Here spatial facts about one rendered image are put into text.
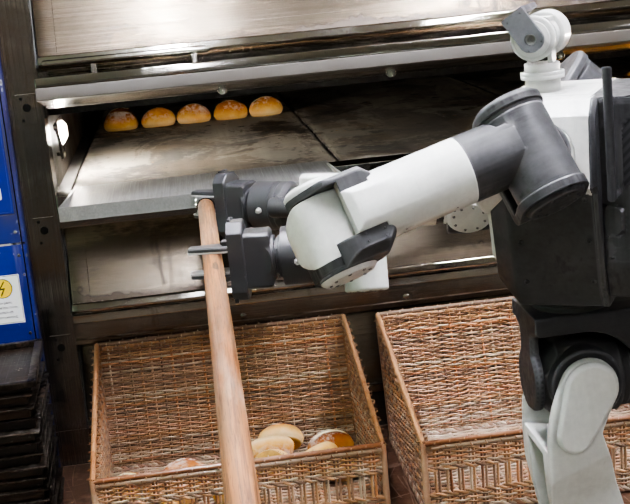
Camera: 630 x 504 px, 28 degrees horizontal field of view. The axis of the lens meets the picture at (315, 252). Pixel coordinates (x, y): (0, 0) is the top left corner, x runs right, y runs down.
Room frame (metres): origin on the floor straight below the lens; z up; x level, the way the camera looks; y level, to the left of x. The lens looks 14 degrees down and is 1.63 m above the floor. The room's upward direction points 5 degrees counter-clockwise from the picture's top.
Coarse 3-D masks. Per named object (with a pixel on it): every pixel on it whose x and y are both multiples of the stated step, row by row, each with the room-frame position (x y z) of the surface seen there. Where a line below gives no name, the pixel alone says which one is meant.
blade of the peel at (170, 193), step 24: (264, 168) 2.69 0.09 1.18; (288, 168) 2.66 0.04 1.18; (312, 168) 2.63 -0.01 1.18; (72, 192) 2.58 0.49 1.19; (96, 192) 2.58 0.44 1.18; (120, 192) 2.56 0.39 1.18; (144, 192) 2.53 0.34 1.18; (168, 192) 2.51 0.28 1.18; (72, 216) 2.32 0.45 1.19; (96, 216) 2.32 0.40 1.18
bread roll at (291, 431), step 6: (270, 426) 2.53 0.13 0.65; (276, 426) 2.52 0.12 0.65; (282, 426) 2.52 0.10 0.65; (288, 426) 2.52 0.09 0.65; (294, 426) 2.53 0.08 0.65; (264, 432) 2.51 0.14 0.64; (270, 432) 2.51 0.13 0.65; (276, 432) 2.50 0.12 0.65; (282, 432) 2.50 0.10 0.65; (288, 432) 2.50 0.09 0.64; (294, 432) 2.51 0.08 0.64; (300, 432) 2.52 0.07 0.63; (258, 438) 2.51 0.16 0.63; (294, 438) 2.50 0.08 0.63; (300, 438) 2.51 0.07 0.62; (294, 444) 2.51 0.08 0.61; (300, 444) 2.51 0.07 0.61
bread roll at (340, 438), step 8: (320, 432) 2.49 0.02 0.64; (328, 432) 2.48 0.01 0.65; (336, 432) 2.48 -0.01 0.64; (344, 432) 2.49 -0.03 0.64; (312, 440) 2.48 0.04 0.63; (320, 440) 2.47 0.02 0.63; (328, 440) 2.46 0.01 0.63; (336, 440) 2.47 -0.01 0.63; (344, 440) 2.47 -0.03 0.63; (352, 440) 2.49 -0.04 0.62
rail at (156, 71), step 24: (576, 24) 2.57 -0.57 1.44; (600, 24) 2.57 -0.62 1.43; (624, 24) 2.57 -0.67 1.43; (336, 48) 2.52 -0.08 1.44; (360, 48) 2.52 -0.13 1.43; (384, 48) 2.52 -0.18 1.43; (408, 48) 2.53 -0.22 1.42; (432, 48) 2.53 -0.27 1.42; (96, 72) 2.47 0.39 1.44; (120, 72) 2.47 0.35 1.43; (144, 72) 2.48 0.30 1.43; (168, 72) 2.48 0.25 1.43; (192, 72) 2.48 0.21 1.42
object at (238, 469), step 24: (216, 240) 1.91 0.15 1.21; (216, 264) 1.74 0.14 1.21; (216, 288) 1.61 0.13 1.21; (216, 312) 1.50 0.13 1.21; (216, 336) 1.40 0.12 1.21; (216, 360) 1.32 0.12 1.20; (216, 384) 1.25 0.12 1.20; (240, 384) 1.24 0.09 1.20; (216, 408) 1.19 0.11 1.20; (240, 408) 1.16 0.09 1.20; (240, 432) 1.09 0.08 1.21; (240, 456) 1.03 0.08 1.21; (240, 480) 0.98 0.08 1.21
